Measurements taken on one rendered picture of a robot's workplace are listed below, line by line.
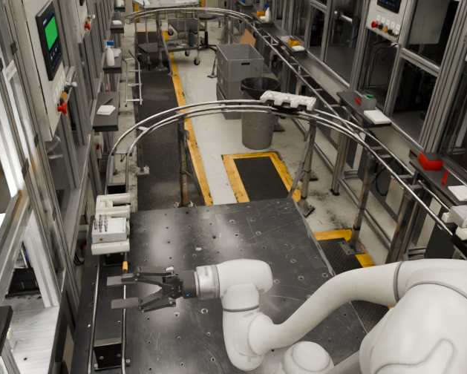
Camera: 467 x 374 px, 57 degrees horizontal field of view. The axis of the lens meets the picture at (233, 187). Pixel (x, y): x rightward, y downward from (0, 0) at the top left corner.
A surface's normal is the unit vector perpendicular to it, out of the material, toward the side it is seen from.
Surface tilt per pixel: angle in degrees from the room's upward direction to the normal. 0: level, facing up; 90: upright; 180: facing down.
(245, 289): 58
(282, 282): 0
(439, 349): 24
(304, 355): 6
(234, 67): 91
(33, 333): 0
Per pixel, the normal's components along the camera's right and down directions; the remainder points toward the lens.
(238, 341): -0.58, 0.04
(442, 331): 0.14, -0.72
